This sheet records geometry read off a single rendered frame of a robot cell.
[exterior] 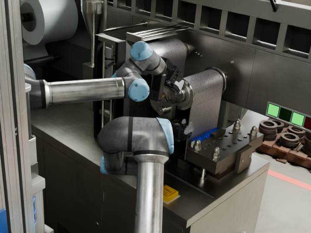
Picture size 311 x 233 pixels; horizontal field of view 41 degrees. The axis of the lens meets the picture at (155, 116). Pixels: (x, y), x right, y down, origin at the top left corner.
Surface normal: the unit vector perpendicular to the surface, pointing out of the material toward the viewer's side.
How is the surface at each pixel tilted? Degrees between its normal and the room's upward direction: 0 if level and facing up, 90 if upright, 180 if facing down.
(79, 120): 0
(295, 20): 90
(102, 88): 65
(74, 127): 0
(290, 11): 90
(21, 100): 90
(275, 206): 0
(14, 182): 90
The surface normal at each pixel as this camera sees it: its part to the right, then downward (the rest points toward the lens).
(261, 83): -0.68, 0.27
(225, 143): 0.07, -0.90
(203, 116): 0.73, 0.34
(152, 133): 0.07, -0.27
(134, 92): 0.33, 0.43
